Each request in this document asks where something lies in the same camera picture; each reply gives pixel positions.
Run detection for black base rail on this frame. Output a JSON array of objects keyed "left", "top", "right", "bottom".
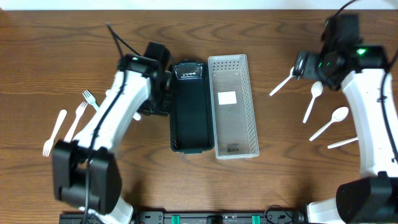
[{"left": 58, "top": 205, "right": 307, "bottom": 224}]

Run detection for white spoon lowest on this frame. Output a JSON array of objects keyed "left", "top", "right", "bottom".
[{"left": 327, "top": 137, "right": 358, "bottom": 149}]

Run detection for clear plastic basket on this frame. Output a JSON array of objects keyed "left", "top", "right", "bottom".
[{"left": 208, "top": 54, "right": 259, "bottom": 160}]

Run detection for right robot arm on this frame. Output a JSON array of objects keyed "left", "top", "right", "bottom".
[{"left": 291, "top": 14, "right": 397, "bottom": 223}]

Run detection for pale green plastic fork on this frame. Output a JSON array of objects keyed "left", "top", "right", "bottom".
[{"left": 82, "top": 90, "right": 99, "bottom": 111}]

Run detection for white spoon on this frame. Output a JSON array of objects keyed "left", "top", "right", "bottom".
[
  {"left": 303, "top": 82, "right": 323, "bottom": 123},
  {"left": 269, "top": 68, "right": 294, "bottom": 96},
  {"left": 309, "top": 106, "right": 349, "bottom": 141},
  {"left": 105, "top": 89, "right": 141, "bottom": 121}
]

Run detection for white fork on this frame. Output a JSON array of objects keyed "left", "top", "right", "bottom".
[
  {"left": 64, "top": 101, "right": 88, "bottom": 142},
  {"left": 42, "top": 110, "right": 67, "bottom": 157}
]

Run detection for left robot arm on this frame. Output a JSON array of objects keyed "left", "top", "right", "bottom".
[{"left": 52, "top": 42, "right": 171, "bottom": 223}]

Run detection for black plastic basket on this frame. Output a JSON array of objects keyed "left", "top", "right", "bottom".
[{"left": 170, "top": 60, "right": 215, "bottom": 154}]

